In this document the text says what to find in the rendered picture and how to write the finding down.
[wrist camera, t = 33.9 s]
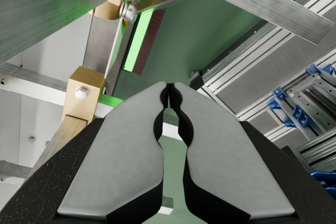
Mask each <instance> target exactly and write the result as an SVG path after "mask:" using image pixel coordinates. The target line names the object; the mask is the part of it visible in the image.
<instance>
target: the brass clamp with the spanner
mask: <svg viewBox="0 0 336 224"><path fill-rule="evenodd" d="M123 1H124V0H108V1H106V2H104V3H103V4H101V5H99V6H98V7H96V8H94V9H93V10H91V11H89V12H88V13H89V14H92V15H93V14H94V15H95V16H97V17H100V18H103V19H107V20H117V19H119V14H120V10H121V6H122V3H123Z"/></svg>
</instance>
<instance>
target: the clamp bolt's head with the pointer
mask: <svg viewBox="0 0 336 224"><path fill-rule="evenodd" d="M129 2H130V1H129V0H123V2H122V5H121V9H120V13H119V18H121V17H122V18H123V19H124V24H125V27H127V26H128V23H129V22H127V21H125V14H126V10H127V7H128V4H129ZM137 16H138V15H135V17H134V20H133V21H136V19H137Z"/></svg>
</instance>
